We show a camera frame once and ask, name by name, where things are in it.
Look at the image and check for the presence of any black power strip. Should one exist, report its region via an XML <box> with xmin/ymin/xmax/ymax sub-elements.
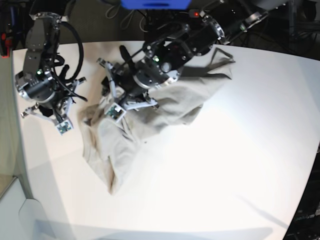
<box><xmin>188</xmin><ymin>9</ymin><xmax>207</xmax><ymax>18</ymax></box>

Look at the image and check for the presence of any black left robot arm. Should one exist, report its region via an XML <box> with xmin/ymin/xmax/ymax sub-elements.
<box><xmin>97</xmin><ymin>0</ymin><xmax>283</xmax><ymax>123</ymax></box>

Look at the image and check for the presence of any beige t-shirt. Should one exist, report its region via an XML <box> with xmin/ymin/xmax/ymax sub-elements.
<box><xmin>77</xmin><ymin>48</ymin><xmax>235</xmax><ymax>195</ymax></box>

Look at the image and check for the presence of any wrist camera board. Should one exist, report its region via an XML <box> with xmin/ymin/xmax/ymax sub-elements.
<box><xmin>55</xmin><ymin>119</ymin><xmax>74</xmax><ymax>136</ymax></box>
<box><xmin>104</xmin><ymin>102</ymin><xmax>127</xmax><ymax>124</ymax></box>

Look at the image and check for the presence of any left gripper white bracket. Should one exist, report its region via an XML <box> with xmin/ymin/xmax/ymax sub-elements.
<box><xmin>97</xmin><ymin>58</ymin><xmax>159</xmax><ymax>114</ymax></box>

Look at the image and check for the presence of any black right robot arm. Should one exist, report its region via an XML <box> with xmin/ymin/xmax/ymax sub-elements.
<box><xmin>14</xmin><ymin>12</ymin><xmax>87</xmax><ymax>135</ymax></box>

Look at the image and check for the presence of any red black tool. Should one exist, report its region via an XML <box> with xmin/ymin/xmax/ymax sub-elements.
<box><xmin>0</xmin><ymin>32</ymin><xmax>12</xmax><ymax>58</ymax></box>

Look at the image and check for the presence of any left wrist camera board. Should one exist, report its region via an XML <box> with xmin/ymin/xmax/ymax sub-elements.
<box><xmin>104</xmin><ymin>102</ymin><xmax>127</xmax><ymax>124</ymax></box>

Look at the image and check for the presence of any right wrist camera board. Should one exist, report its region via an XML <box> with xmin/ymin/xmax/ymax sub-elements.
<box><xmin>55</xmin><ymin>119</ymin><xmax>74</xmax><ymax>136</ymax></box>

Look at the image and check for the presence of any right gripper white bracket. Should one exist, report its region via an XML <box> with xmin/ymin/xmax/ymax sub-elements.
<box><xmin>21</xmin><ymin>77</ymin><xmax>86</xmax><ymax>130</ymax></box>

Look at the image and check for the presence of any blue plastic box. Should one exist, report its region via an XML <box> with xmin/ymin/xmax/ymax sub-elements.
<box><xmin>120</xmin><ymin>0</ymin><xmax>191</xmax><ymax>10</ymax></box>

